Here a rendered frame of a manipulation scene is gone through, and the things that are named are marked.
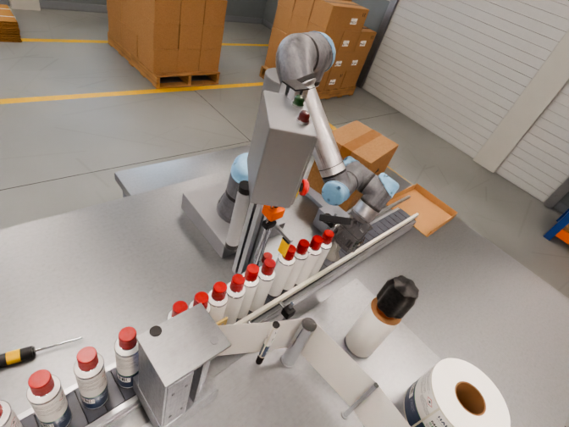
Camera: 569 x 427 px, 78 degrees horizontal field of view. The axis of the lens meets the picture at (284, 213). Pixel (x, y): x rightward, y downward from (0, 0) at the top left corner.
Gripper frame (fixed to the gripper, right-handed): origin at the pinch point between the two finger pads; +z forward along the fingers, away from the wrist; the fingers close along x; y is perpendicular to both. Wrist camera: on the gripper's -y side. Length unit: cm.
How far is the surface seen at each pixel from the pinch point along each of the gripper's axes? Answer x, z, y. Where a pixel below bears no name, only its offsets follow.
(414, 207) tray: 76, -32, -3
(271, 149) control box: -55, -25, -3
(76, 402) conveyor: -64, 43, -1
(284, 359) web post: -26.5, 19.1, 19.2
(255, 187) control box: -51, -16, -4
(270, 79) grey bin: 142, -45, -188
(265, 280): -31.2, 5.7, 2.6
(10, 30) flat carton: 39, 71, -423
